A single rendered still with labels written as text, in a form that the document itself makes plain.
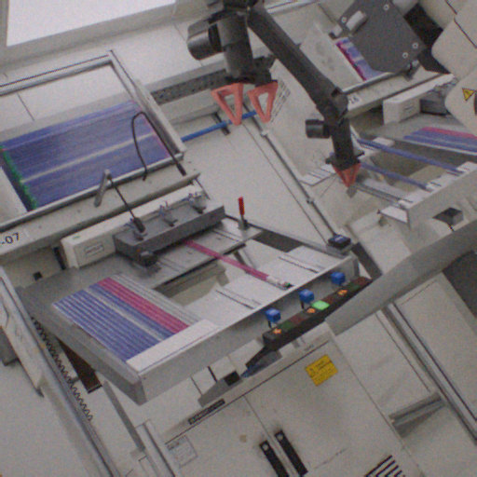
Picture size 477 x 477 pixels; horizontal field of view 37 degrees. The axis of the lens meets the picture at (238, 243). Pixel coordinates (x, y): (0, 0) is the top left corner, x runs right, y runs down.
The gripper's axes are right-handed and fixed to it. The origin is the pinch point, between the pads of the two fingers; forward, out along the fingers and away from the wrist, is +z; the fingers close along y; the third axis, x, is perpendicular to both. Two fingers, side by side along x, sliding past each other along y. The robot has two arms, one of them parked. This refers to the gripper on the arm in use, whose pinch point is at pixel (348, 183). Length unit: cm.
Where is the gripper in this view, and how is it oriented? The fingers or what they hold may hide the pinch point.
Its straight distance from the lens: 210.3
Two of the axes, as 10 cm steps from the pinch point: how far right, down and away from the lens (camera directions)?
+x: 5.2, 3.1, -7.9
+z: 2.2, 8.5, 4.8
